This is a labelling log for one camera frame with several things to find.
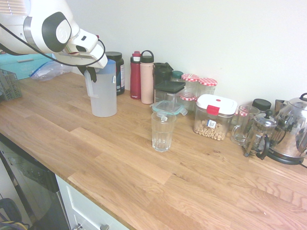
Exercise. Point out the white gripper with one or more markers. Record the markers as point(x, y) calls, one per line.
point(79, 59)

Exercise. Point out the clear plastic pitcher blue lid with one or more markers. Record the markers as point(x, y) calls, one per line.
point(104, 100)

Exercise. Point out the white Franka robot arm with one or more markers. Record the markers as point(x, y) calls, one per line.
point(36, 24)

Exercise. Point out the red water bottle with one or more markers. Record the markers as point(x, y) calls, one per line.
point(135, 79)

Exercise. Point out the black protein powder tub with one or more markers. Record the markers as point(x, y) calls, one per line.
point(119, 72)

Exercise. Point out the clear plastic zip bag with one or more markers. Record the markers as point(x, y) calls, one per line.
point(50, 70)

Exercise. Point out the pink bottle black cap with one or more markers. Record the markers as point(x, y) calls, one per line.
point(146, 81)

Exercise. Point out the teal storage box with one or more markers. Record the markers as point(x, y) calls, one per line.
point(16, 68)

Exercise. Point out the black shaker bottle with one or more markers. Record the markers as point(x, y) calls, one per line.
point(161, 72)

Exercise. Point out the gray plastic crate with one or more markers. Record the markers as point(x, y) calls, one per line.
point(9, 87)

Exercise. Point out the square container dark lid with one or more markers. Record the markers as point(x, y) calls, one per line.
point(169, 86)

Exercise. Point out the glass container teal lid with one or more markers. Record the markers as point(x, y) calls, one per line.
point(168, 106)

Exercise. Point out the jar with green lid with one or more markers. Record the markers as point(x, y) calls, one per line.
point(177, 74)

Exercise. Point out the white window blind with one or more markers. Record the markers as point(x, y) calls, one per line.
point(14, 7)

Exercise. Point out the clear faceted drinking glass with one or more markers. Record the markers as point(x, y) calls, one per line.
point(163, 136)

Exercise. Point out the tall jar gingham lid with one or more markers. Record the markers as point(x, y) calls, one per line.
point(190, 80)

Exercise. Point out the short jar gingham lid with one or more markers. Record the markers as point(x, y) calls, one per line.
point(188, 97)

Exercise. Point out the wide jar gingham lid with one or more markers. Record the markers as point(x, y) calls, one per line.
point(207, 82)

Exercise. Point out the stainless steel dishwasher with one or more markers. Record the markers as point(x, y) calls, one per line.
point(36, 182)

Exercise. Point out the white cabinet drawer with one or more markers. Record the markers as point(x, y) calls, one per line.
point(79, 206)

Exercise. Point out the cereal container white lid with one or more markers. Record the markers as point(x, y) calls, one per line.
point(211, 127)

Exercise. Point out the metal drawer knob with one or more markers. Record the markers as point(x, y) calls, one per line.
point(104, 226)
point(78, 226)

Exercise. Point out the small jar gingham lid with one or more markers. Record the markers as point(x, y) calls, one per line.
point(242, 111)

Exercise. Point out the clear glass mug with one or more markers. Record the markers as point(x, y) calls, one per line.
point(242, 130)

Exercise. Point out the jar with black lid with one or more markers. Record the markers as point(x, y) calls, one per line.
point(261, 104)

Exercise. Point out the glass French press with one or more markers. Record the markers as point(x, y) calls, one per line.
point(260, 134)

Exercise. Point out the stainless steel electric kettle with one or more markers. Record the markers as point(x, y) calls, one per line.
point(290, 134)

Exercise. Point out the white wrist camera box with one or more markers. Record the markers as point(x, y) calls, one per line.
point(84, 42)

